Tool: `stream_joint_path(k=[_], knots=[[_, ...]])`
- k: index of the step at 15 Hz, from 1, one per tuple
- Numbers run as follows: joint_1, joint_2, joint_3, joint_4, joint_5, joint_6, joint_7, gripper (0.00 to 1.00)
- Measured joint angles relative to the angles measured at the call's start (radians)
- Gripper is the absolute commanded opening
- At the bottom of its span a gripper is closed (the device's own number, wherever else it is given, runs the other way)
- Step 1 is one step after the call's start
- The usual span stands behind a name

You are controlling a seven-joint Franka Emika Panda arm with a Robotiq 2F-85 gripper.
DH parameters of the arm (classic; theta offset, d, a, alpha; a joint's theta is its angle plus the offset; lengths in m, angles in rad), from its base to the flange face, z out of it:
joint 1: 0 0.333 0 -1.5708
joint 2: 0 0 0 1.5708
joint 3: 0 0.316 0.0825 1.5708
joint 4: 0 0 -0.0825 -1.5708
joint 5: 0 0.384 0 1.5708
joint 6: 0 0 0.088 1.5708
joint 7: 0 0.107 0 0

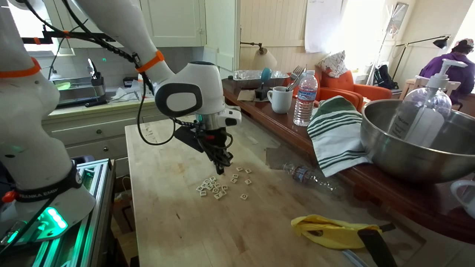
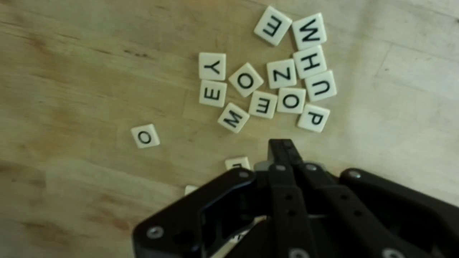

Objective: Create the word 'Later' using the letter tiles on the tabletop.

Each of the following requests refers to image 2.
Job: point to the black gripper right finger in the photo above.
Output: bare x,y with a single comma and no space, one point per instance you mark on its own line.
406,215

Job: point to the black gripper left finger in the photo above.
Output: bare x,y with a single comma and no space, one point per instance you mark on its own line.
191,223

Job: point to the white letter tile U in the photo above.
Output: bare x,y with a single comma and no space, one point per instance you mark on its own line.
320,84

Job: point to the white letter tile Y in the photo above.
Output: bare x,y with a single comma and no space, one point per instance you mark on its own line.
213,66

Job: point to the white letter tile Z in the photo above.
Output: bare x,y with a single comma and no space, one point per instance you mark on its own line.
282,73

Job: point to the white letter tile H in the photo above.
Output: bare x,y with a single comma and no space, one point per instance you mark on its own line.
310,61

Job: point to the white letter tile W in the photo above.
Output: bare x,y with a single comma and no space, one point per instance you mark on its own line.
309,30

